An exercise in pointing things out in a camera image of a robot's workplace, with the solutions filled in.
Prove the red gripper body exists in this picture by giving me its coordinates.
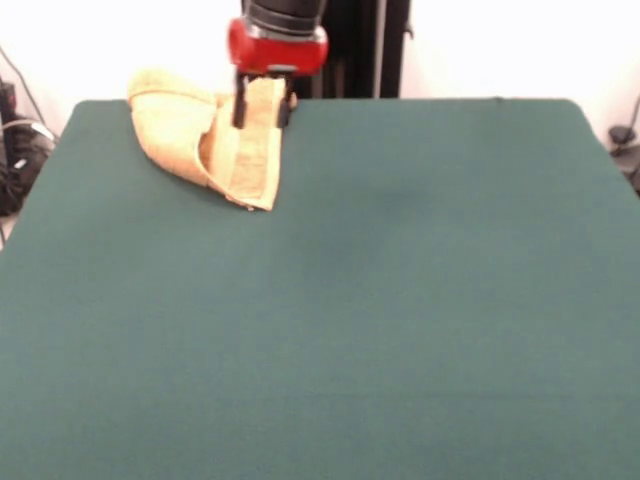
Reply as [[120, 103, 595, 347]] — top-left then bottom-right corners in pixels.
[[227, 18, 330, 77]]

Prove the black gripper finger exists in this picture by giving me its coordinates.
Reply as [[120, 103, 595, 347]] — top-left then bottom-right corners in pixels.
[[233, 73, 249, 127], [277, 74, 294, 127]]

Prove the tan terry towel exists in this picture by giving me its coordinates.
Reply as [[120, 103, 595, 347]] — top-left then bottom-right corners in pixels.
[[125, 68, 301, 212]]

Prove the dark green table cloth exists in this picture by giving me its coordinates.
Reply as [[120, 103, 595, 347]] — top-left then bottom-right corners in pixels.
[[0, 98, 640, 480]]

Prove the black cable and plug pile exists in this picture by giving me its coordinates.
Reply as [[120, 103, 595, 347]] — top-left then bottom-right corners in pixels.
[[0, 82, 56, 219]]

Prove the black plug with cable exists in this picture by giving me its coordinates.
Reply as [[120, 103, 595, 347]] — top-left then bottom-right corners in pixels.
[[608, 124, 640, 196]]

